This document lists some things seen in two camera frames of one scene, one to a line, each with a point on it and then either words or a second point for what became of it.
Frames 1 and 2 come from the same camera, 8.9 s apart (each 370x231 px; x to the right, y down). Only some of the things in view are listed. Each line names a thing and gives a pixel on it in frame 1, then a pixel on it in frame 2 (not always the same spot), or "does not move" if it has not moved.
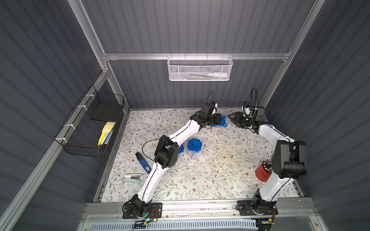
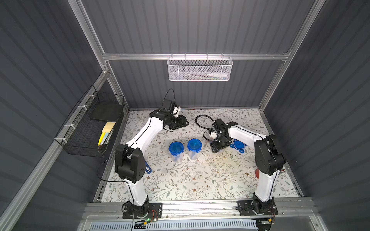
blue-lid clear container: x=194 y=146 does not move
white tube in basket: x=218 y=74 does not move
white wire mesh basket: x=200 y=68 does not move
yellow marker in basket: x=100 y=138 does not move
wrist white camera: x=246 y=111 -> x=213 y=134
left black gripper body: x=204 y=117 -> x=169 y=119
